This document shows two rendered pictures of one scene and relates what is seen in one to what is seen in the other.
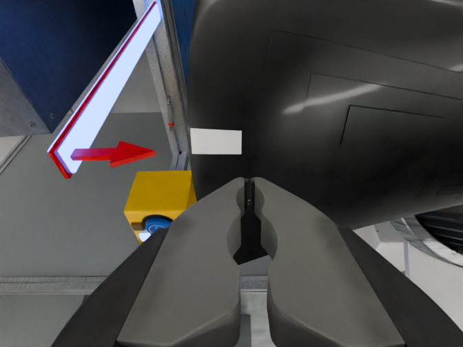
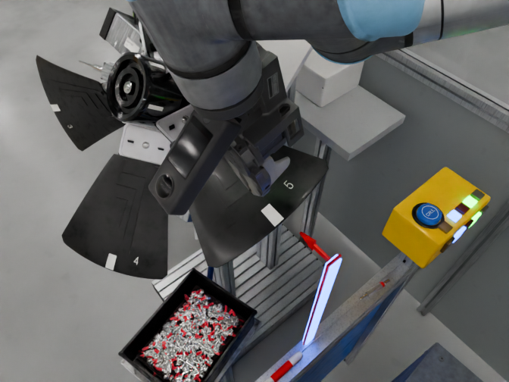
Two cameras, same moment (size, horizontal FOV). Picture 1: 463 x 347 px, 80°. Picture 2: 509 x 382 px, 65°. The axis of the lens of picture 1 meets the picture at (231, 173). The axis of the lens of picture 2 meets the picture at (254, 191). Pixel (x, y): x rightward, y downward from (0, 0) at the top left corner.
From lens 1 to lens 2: 0.43 m
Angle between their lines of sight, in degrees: 36
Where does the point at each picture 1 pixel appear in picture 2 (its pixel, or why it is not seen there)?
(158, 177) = (406, 248)
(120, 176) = not seen: outside the picture
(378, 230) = (322, 87)
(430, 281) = (287, 64)
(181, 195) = (393, 222)
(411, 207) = not seen: hidden behind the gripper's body
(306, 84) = (230, 206)
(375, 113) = (222, 181)
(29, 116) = (433, 362)
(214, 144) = (273, 214)
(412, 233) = not seen: hidden behind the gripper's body
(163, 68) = (344, 316)
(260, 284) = (463, 96)
